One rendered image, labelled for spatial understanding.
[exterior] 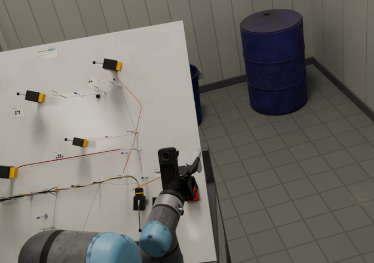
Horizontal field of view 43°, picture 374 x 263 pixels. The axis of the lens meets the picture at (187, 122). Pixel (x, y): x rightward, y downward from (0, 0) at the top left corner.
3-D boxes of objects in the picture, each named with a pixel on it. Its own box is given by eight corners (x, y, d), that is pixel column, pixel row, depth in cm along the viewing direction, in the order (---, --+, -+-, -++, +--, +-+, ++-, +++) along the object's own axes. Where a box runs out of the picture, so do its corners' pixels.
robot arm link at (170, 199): (147, 204, 120) (176, 202, 117) (152, 192, 123) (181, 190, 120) (157, 225, 123) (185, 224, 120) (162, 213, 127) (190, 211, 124)
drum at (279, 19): (318, 106, 431) (314, 21, 387) (260, 122, 427) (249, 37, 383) (294, 80, 478) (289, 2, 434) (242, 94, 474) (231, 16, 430)
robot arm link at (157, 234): (141, 259, 115) (132, 235, 111) (154, 226, 124) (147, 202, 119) (171, 262, 113) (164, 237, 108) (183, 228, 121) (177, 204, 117)
